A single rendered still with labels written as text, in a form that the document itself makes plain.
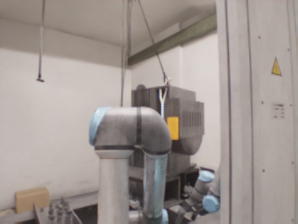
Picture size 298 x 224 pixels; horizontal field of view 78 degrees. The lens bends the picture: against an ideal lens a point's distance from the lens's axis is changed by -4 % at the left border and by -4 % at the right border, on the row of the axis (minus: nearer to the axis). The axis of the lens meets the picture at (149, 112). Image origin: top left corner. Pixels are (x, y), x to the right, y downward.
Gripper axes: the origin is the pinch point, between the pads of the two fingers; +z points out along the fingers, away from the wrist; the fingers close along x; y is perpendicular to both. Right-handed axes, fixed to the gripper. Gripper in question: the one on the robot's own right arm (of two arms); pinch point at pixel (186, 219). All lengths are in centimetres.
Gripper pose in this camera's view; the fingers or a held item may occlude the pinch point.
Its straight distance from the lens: 127.8
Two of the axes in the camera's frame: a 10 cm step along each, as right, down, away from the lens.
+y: 5.2, 3.6, -7.8
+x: 7.9, 1.6, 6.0
